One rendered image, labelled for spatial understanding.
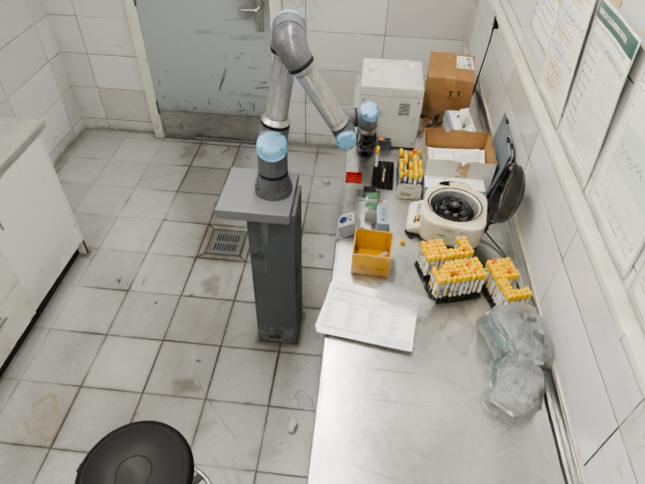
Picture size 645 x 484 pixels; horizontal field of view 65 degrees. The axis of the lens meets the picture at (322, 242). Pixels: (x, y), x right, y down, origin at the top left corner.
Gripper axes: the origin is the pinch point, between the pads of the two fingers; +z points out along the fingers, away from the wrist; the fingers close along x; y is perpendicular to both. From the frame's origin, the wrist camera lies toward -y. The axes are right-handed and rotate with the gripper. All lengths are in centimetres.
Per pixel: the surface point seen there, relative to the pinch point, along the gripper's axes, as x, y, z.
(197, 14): -114, -117, 64
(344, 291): -3, 74, -39
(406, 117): 17.0, -12.7, -5.8
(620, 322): 56, 87, -98
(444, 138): 34.7, -5.1, -3.2
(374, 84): 1.6, -20.3, -17.4
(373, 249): 6, 55, -28
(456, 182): 37.2, 22.1, -18.1
